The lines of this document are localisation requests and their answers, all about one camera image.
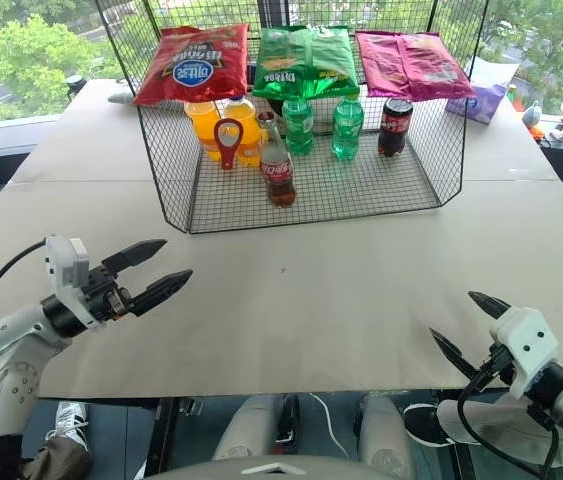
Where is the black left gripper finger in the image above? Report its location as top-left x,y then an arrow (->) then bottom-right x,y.
130,269 -> 194,318
102,238 -> 169,274

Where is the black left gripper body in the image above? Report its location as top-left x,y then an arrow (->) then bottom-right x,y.
82,266 -> 138,326

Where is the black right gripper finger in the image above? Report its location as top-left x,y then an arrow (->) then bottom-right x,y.
467,290 -> 513,322
428,327 -> 480,384

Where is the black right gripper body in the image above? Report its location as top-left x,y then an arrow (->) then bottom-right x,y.
477,341 -> 517,387

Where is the red bottle opener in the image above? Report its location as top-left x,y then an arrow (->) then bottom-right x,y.
213,118 -> 246,172

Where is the orange soda plastic bottle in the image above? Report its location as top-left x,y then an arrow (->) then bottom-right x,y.
222,96 -> 263,168
184,101 -> 223,163

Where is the glass cola bottle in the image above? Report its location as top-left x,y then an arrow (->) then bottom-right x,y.
257,112 -> 298,208

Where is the plastic cola bottle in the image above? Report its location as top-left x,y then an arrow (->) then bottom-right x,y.
377,98 -> 415,158

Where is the green soda plastic bottle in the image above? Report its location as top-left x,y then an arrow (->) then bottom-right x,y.
282,97 -> 316,157
331,95 -> 366,162

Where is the light grey trouser leg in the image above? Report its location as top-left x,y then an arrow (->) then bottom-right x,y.
435,397 -> 563,472

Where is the black and white sneaker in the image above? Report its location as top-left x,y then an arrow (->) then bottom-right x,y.
402,403 -> 463,447

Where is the silver robot right leg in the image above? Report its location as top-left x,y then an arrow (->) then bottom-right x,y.
359,393 -> 413,480

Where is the silver robot leg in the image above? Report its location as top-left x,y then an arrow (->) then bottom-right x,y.
359,393 -> 413,480
212,393 -> 283,462

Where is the silver robot left leg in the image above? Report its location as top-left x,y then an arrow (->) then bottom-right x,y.
212,393 -> 283,462

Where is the brown trouser leg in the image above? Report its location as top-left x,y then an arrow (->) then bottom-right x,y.
19,432 -> 94,480

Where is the grey plush toy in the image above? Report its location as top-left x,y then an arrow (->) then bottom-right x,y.
521,100 -> 545,133

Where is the red chips bag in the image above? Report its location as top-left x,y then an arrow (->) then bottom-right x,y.
133,23 -> 251,107

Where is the purple tissue box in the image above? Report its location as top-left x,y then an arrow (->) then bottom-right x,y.
444,83 -> 508,126

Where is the grey robot chest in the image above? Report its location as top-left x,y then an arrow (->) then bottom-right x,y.
143,452 -> 415,480

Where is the white tissue sheet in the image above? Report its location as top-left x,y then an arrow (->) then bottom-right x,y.
465,55 -> 522,96

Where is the magenta chips bag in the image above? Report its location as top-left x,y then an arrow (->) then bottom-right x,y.
355,30 -> 478,100

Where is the green chips bag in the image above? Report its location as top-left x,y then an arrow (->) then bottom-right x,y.
252,25 -> 361,99

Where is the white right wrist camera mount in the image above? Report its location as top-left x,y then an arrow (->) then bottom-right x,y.
489,307 -> 561,400

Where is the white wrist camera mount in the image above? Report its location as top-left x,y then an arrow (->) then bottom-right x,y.
43,235 -> 103,329
489,307 -> 561,400

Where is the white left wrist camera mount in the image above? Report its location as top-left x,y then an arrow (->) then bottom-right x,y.
43,235 -> 103,329

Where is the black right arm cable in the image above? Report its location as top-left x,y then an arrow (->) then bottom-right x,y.
457,369 -> 562,480

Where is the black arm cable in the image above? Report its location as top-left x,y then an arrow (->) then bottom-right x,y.
0,239 -> 47,354
457,369 -> 562,480

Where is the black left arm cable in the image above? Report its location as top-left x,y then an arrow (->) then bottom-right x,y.
0,239 -> 47,354

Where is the thin white cable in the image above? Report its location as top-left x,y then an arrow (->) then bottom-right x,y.
309,393 -> 348,452

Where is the black wire mesh rack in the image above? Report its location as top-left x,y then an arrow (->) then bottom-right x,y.
94,0 -> 491,235

